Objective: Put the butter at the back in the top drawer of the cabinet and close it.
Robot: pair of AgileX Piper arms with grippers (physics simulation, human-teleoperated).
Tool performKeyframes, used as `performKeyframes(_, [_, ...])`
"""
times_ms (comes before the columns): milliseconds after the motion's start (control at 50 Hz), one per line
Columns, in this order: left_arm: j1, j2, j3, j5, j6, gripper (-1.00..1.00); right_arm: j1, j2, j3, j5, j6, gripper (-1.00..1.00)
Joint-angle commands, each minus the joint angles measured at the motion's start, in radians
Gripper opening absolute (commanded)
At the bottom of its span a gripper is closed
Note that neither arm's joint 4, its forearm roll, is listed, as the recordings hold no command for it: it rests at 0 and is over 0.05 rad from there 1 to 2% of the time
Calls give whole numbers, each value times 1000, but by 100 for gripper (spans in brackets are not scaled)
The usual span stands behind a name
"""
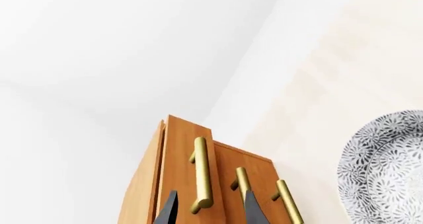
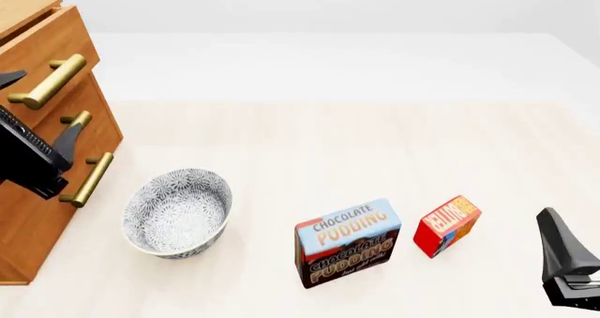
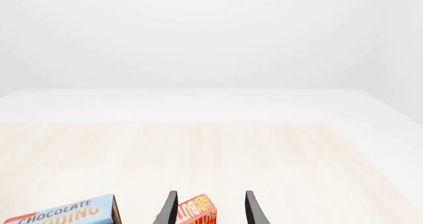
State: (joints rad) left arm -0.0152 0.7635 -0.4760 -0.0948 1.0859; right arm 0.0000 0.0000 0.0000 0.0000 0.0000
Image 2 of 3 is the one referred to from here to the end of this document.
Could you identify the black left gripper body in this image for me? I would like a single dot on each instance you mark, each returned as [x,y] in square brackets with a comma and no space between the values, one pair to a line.
[23,156]

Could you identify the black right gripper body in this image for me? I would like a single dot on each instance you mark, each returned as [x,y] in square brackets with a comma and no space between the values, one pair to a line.
[576,290]

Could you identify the chocolate pudding box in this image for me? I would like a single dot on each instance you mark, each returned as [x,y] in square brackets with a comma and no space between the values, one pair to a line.
[349,244]

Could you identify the red butter box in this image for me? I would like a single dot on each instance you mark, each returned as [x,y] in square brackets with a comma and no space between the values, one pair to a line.
[445,226]

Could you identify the wooden cabinet with drawers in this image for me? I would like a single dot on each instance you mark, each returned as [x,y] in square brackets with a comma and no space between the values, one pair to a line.
[19,15]

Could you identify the grey patterned white bowl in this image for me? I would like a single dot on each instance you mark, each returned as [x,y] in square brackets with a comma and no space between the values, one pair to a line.
[178,214]

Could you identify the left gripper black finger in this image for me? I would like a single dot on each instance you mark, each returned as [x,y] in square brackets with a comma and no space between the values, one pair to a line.
[10,79]
[68,144]

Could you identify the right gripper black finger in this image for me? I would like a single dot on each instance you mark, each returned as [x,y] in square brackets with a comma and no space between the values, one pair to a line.
[562,247]

